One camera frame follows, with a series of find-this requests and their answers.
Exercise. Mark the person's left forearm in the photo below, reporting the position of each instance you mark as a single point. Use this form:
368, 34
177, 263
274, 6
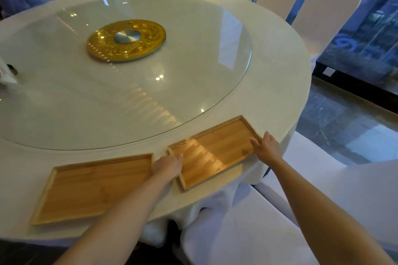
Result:
118, 221

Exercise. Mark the wooden tray with glare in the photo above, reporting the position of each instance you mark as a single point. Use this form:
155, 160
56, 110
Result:
214, 150

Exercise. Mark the gold turntable base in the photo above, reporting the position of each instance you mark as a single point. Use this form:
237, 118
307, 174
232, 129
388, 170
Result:
124, 41

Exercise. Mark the white tablecloth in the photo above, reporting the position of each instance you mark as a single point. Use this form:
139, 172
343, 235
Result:
279, 87

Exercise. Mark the person's right forearm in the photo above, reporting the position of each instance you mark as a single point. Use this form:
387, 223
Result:
317, 218

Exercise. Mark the person's right hand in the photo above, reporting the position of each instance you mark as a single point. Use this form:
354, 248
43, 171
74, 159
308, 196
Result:
269, 150

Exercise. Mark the person's left hand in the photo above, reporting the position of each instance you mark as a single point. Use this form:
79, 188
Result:
166, 166

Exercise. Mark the round glass turntable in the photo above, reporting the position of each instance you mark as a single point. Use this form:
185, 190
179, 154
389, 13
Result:
124, 97

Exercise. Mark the white wall socket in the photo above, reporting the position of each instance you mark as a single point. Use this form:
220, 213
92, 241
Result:
329, 72

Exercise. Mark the white folded napkin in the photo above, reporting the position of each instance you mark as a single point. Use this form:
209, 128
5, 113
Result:
5, 73

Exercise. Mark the person's left thumb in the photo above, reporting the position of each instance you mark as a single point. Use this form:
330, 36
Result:
180, 158

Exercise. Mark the person's right thumb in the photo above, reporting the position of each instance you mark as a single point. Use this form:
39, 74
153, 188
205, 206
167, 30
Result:
254, 142

